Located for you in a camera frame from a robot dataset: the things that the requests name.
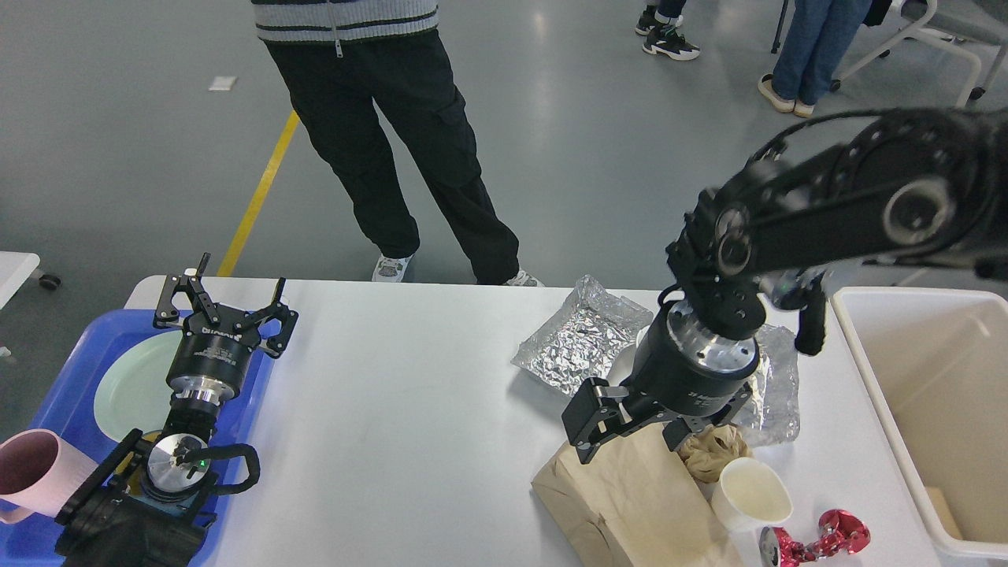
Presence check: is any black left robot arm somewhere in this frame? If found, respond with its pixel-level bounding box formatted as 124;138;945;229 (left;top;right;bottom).
55;254;298;566

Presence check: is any beige plastic bin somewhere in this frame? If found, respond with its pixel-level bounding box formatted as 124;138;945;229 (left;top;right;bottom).
832;287;1007;560

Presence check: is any red candy wrapper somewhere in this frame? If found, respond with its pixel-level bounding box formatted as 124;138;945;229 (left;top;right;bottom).
759;509;871;566

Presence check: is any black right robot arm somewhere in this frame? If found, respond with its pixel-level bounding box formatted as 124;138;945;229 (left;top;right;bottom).
562;108;1007;464

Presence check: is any crumpled brown napkin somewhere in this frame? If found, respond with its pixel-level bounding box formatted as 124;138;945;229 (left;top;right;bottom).
676;424;753;484

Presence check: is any pink mug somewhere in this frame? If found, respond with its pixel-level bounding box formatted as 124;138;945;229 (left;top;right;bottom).
1;428;98;524

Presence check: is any mint green plate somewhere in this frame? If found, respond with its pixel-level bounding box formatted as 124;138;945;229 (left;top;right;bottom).
93;331;183;442

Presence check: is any brown paper bag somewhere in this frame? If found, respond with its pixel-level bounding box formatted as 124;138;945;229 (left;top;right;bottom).
532;424;742;566

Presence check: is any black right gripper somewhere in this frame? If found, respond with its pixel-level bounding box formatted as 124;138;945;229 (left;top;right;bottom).
561;300;760;465

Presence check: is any white office chair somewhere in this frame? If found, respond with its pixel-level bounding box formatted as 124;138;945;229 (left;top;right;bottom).
828;1;1007;107

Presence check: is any person in blue jeans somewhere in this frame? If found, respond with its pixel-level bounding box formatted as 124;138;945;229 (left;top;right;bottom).
758;1;891;118

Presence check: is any person in black trousers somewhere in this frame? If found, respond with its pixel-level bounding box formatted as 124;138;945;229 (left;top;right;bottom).
252;1;540;287

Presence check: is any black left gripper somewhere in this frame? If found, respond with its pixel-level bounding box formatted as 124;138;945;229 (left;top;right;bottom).
152;253;299;406

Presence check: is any blue plastic tray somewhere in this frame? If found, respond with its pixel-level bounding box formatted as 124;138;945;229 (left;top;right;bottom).
1;309;274;566

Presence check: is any small white side table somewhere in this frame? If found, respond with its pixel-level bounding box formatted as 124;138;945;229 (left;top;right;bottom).
1;251;62;309

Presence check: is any foil sheet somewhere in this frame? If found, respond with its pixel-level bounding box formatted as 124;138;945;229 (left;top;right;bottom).
733;325;800;447
511;274;653;396

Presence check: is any white paper cup lower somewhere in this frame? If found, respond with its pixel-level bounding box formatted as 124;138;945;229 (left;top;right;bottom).
710;457;795;532

